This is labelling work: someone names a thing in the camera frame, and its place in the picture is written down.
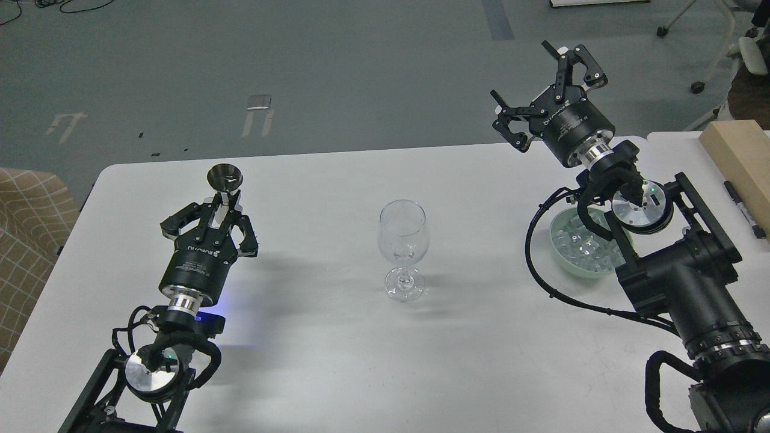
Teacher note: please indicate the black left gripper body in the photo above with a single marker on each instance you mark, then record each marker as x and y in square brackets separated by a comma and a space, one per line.
[202, 267]

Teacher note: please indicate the clear wine glass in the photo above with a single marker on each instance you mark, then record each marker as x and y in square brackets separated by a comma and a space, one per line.
[403, 240]

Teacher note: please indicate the silver floor plate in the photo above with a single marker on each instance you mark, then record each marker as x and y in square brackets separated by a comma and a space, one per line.
[259, 102]

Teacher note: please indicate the green bowl of ice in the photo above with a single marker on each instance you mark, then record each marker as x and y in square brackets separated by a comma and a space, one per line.
[578, 250]

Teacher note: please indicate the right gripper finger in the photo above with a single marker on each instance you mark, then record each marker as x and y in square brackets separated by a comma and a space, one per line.
[577, 73]
[502, 124]

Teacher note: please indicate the black marker pen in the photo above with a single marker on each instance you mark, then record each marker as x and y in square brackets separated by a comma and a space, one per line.
[758, 232]

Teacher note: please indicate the steel cocktail jigger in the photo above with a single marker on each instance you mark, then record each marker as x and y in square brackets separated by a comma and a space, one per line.
[226, 180]

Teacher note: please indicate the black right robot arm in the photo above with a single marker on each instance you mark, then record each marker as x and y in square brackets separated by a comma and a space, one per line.
[678, 260]

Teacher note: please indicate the person in brown jacket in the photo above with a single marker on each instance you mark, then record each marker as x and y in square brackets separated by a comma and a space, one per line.
[748, 95]

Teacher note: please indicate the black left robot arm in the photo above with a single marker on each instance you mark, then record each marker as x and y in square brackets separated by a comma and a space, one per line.
[142, 383]

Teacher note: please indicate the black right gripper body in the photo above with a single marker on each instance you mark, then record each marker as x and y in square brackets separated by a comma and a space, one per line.
[565, 125]

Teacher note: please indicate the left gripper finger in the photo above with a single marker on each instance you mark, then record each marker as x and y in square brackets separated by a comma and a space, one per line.
[230, 215]
[204, 213]

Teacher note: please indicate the white office chair base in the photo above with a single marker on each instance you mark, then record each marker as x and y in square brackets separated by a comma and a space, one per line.
[705, 39]

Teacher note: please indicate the tan checkered chair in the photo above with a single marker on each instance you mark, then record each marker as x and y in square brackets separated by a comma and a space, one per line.
[38, 214]

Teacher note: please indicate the light wooden block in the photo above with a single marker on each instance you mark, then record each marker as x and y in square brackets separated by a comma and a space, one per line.
[740, 149]

